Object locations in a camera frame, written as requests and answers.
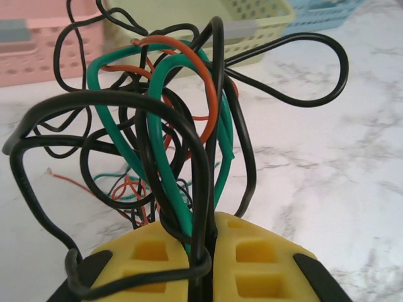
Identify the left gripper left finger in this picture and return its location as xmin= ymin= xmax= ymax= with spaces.
xmin=47 ymin=218 xmax=191 ymax=302

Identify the black twin cable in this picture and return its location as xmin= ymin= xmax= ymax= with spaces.
xmin=188 ymin=15 xmax=349 ymax=221

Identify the pink plastic basket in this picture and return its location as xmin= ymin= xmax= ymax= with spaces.
xmin=0 ymin=0 xmax=106 ymax=88

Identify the blue plastic basket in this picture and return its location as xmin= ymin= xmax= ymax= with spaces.
xmin=281 ymin=0 xmax=368 ymax=32

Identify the thin green cable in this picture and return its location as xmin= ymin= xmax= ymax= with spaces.
xmin=93 ymin=163 xmax=193 ymax=202

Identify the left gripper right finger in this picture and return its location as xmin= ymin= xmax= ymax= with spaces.
xmin=213 ymin=211 xmax=353 ymax=302

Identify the green plastic basket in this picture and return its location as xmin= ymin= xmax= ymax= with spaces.
xmin=102 ymin=0 xmax=297 ymax=78

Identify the thin red cable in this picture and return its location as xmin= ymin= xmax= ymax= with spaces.
xmin=46 ymin=168 xmax=152 ymax=227

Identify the thin black cable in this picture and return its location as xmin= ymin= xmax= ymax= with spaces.
xmin=33 ymin=0 xmax=202 ymax=158

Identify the coloured wires pile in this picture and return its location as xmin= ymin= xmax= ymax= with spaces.
xmin=1 ymin=91 xmax=212 ymax=301
xmin=87 ymin=40 xmax=236 ymax=252

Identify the orange cable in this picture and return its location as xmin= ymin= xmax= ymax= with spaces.
xmin=102 ymin=35 xmax=240 ymax=158

